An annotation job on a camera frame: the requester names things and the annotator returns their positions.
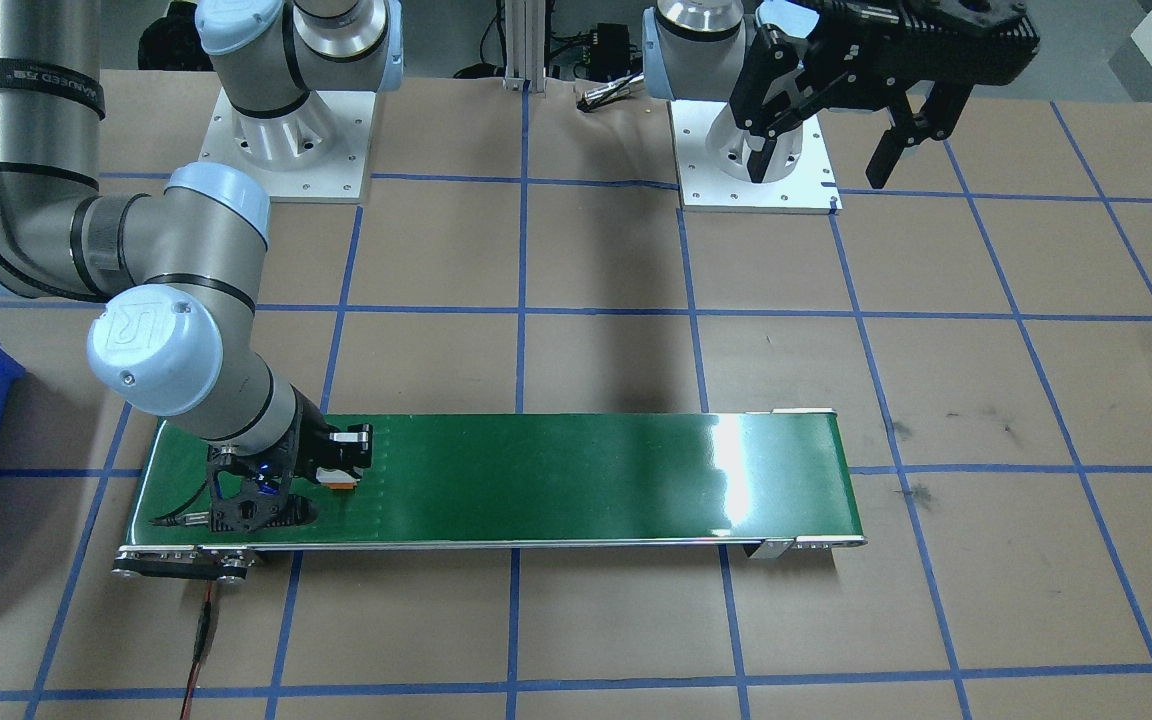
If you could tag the green push button white base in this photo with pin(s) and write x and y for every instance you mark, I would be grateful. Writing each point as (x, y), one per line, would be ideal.
(339, 480)

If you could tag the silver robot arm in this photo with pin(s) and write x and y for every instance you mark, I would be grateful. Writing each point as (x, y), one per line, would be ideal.
(696, 50)
(166, 240)

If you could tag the green conveyor belt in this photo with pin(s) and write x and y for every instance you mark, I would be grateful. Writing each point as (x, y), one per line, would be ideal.
(556, 480)

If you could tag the black cloth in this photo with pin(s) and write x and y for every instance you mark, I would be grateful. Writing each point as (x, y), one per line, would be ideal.
(176, 35)

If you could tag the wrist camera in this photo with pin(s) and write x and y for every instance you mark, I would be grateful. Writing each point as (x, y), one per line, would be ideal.
(264, 478)

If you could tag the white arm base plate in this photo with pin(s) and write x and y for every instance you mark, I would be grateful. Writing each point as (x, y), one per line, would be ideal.
(796, 190)
(336, 175)

